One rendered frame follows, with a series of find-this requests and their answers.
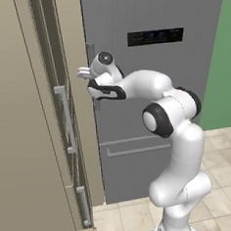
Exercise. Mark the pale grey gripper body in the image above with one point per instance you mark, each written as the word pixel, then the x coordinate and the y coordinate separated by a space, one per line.
pixel 84 73

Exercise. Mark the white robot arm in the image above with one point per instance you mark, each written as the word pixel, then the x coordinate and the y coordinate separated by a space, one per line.
pixel 176 155

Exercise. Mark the grey fridge door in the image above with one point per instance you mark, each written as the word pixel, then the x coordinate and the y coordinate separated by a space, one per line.
pixel 165 12

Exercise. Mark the tall beige cabinet door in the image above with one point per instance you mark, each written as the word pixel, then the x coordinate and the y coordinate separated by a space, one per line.
pixel 52 60

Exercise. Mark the beige tall cabinet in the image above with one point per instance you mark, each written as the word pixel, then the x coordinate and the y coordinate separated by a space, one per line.
pixel 20 128

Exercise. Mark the grey freezer drawer front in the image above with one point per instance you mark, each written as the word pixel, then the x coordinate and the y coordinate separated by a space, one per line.
pixel 132 175

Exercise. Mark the short beige cabinet door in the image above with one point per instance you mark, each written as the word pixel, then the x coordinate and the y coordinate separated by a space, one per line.
pixel 78 202

